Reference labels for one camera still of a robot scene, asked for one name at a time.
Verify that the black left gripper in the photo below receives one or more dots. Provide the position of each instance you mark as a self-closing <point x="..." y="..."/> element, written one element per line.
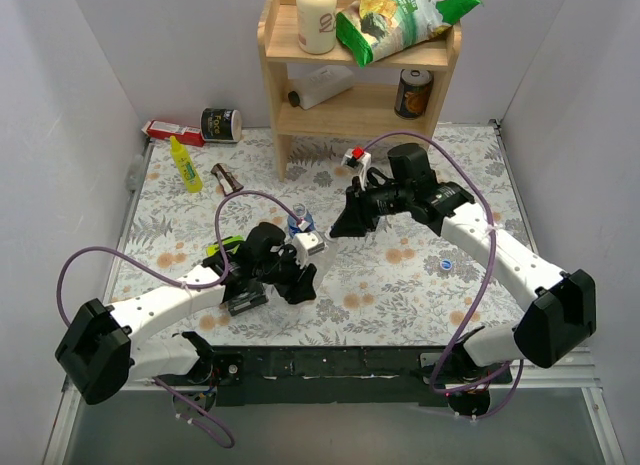
<point x="288" y="276"/>

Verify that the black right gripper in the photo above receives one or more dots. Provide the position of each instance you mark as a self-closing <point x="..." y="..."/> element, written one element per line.
<point x="360" y="205"/>

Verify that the clear plastic bottle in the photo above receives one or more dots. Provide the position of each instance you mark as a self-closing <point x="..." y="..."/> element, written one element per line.
<point x="325" y="259"/>

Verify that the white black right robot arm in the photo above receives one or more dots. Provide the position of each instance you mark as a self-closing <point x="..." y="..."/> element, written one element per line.
<point x="559" y="307"/>

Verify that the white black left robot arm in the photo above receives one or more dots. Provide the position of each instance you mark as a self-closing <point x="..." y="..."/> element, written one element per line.
<point x="106" y="346"/>

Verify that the small blue-label water bottle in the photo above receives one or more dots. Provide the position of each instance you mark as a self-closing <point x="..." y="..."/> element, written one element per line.
<point x="300" y="220"/>

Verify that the lying white bottle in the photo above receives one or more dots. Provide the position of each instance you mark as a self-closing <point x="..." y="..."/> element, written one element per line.
<point x="320" y="85"/>

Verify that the yellow squeeze bottle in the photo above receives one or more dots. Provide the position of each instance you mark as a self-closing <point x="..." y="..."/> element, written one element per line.
<point x="185" y="166"/>

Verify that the cream lotion bottle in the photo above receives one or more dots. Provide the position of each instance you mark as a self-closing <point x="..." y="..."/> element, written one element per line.
<point x="316" y="25"/>

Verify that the black green razor box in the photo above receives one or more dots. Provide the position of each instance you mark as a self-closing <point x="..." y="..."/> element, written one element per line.
<point x="243" y="291"/>

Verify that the floral table cloth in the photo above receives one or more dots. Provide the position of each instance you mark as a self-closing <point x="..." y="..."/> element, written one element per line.
<point x="384" y="289"/>

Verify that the brown chocolate bar wrapper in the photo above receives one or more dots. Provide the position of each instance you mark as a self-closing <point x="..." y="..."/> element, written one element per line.
<point x="228" y="184"/>

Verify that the dark tin can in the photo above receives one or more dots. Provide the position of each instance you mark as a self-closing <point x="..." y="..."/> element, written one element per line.
<point x="413" y="93"/>

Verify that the black white paper cup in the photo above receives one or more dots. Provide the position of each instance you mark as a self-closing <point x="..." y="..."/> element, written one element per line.
<point x="221" y="125"/>

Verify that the red white toothpaste box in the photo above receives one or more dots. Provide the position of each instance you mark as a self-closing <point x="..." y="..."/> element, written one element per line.
<point x="161" y="130"/>

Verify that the green chips bag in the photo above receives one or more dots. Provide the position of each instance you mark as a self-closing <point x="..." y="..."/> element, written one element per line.
<point x="375" y="29"/>

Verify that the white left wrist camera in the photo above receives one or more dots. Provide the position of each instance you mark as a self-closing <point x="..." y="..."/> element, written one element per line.
<point x="307" y="244"/>

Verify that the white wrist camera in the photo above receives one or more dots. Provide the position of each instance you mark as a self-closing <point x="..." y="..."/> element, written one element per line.
<point x="359" y="160"/>
<point x="307" y="244"/>

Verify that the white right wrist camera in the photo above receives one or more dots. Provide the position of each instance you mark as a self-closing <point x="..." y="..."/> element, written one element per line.
<point x="359" y="160"/>

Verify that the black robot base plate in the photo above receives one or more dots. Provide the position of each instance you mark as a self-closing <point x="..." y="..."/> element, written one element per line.
<point x="269" y="375"/>

